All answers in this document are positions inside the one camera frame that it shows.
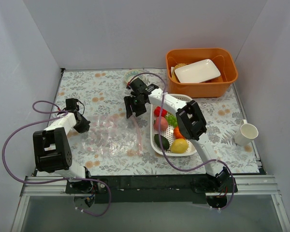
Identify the clear zip top bag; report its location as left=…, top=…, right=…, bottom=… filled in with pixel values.
left=81, top=113, right=144, bottom=158

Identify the green grapes toy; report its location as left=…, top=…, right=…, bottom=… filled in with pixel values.
left=165, top=114, right=178, bottom=128

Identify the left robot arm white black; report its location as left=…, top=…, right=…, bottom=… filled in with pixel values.
left=33, top=113, right=93, bottom=193

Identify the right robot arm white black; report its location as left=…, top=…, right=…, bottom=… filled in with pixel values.
left=124, top=82, right=235, bottom=192

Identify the small patterned bowl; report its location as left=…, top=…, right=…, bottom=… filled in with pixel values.
left=124, top=70, right=141, bottom=83

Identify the floral table mat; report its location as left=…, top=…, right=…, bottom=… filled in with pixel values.
left=55, top=70, right=259, bottom=175

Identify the pink peach toy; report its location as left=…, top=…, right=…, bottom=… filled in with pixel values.
left=153, top=117, right=169, bottom=131

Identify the woven straw coaster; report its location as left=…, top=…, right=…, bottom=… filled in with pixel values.
left=171, top=63, right=193, bottom=83

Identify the green avocado toy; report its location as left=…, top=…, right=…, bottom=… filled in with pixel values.
left=154, top=134, right=170, bottom=150

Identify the orange pumpkin toy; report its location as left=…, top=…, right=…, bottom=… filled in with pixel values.
left=173, top=127, right=185, bottom=139

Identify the yellow lemon toy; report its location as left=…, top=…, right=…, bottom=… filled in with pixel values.
left=170, top=139, right=189, bottom=154

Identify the orange plastic tub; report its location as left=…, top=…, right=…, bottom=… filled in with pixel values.
left=166, top=48, right=238, bottom=98

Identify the white perforated plastic basket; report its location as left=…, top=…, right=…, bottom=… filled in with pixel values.
left=150, top=94, right=201, bottom=157

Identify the white rectangular plate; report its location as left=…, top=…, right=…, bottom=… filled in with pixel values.
left=174, top=58, right=220, bottom=83

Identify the white mug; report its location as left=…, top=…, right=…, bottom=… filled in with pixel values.
left=234, top=119, right=259, bottom=146

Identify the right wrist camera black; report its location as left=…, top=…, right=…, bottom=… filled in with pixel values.
left=129, top=77, right=147, bottom=94

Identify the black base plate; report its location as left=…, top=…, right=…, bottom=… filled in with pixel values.
left=65, top=174, right=238, bottom=204

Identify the aluminium frame rail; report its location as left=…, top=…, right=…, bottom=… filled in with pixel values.
left=12, top=175, right=290, bottom=232

